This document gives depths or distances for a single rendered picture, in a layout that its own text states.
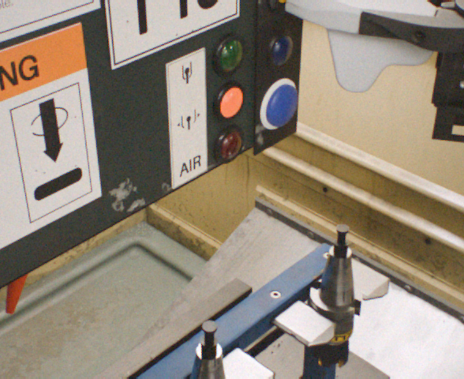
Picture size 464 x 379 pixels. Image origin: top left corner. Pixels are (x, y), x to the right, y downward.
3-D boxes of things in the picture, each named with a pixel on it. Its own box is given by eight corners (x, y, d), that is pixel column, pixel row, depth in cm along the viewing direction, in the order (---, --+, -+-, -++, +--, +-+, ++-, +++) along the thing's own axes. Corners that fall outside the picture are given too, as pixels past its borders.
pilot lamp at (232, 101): (245, 112, 54) (245, 82, 52) (222, 125, 52) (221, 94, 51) (238, 109, 54) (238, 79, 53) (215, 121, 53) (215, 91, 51)
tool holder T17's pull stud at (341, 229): (338, 245, 99) (340, 222, 97) (349, 250, 98) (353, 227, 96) (330, 252, 98) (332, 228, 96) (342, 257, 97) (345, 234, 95)
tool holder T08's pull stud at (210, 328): (209, 341, 86) (210, 317, 84) (220, 350, 85) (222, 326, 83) (197, 350, 85) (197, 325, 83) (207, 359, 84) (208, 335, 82)
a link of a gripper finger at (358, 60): (274, 93, 52) (424, 110, 51) (277, 3, 49) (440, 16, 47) (283, 71, 55) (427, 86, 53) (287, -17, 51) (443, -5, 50)
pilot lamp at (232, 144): (245, 154, 55) (245, 125, 54) (222, 167, 54) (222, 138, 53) (238, 151, 56) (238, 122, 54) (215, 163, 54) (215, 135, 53)
